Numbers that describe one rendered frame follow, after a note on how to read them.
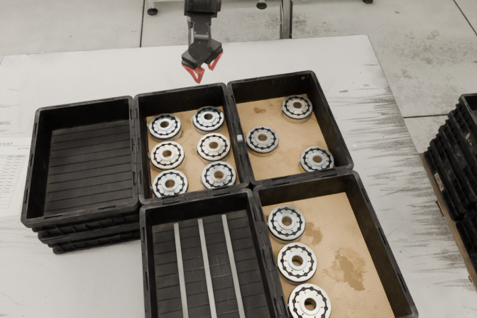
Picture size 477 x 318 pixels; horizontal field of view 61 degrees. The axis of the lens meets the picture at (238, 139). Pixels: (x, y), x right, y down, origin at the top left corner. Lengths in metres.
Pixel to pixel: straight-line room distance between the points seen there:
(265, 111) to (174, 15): 1.93
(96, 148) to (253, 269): 0.62
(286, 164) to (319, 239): 0.25
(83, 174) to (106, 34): 1.93
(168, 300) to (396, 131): 0.99
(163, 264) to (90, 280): 0.26
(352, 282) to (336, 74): 0.90
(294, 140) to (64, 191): 0.72
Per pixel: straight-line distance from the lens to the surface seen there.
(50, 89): 1.78
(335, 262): 1.14
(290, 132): 1.33
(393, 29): 3.22
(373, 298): 1.13
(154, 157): 1.25
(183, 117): 1.37
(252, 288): 1.09
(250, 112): 1.37
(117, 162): 1.30
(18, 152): 1.63
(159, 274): 1.12
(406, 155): 1.54
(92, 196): 1.26
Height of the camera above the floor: 1.88
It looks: 54 degrees down
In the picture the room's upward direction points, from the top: straight up
